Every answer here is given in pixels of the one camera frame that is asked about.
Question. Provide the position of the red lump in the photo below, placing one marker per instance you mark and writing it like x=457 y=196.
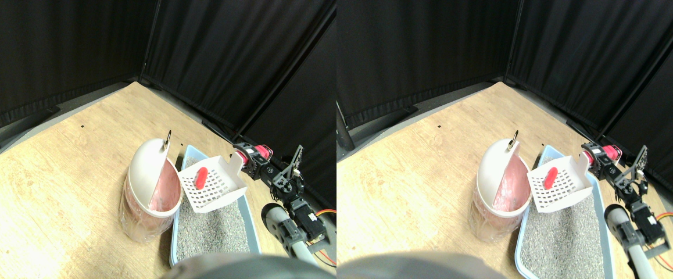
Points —
x=550 y=177
x=200 y=177

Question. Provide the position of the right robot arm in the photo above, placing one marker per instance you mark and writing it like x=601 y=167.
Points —
x=307 y=224
x=650 y=229

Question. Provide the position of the black curtain stand foot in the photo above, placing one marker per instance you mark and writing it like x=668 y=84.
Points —
x=220 y=129
x=582 y=129

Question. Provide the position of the blue litter tray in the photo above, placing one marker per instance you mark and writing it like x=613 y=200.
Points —
x=214 y=232
x=563 y=238

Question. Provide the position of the white bin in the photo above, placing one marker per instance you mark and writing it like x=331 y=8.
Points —
x=490 y=168
x=142 y=168

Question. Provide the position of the black bracket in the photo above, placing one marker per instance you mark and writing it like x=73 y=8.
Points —
x=287 y=170
x=633 y=170

